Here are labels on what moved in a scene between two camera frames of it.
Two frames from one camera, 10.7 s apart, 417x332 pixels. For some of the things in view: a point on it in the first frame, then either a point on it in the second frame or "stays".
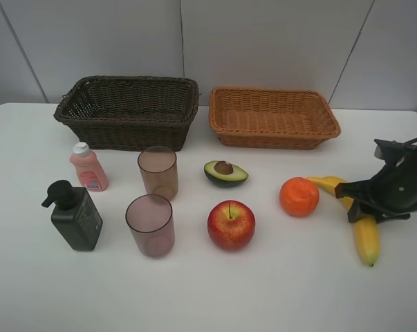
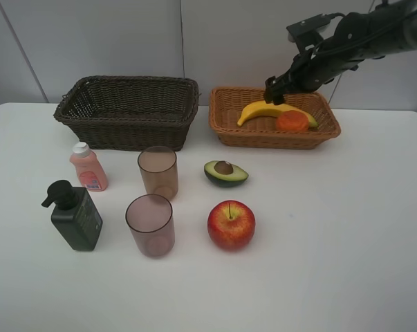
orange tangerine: x=299 y=196 -> x=292 y=120
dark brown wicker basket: x=133 y=113 stays
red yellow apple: x=231 y=225 stays
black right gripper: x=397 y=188 -> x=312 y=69
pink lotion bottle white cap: x=90 y=171 stays
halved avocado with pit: x=225 y=173 stays
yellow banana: x=366 y=229 -> x=264 y=109
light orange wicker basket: x=271 y=119 stays
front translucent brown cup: x=150 y=217 stays
